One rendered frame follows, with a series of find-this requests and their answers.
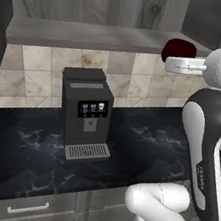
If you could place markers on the dark red mug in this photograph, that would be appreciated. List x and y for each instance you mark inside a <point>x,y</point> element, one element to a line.
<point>179,48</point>

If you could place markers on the dark grey coffee machine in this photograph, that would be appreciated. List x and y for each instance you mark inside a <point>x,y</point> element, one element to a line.
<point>85,112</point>

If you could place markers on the grey drawer front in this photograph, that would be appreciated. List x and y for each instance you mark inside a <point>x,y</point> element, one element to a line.
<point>106,213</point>
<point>48,215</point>

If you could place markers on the grey wood open cabinet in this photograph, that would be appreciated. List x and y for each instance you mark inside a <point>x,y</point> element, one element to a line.
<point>94,35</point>

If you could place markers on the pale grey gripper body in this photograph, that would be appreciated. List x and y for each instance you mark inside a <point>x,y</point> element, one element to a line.
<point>183,65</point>

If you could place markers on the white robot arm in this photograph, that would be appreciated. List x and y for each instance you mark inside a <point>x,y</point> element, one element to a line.
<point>209,138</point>

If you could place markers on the grey wood cabinet door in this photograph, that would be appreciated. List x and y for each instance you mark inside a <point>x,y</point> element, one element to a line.
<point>218,18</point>

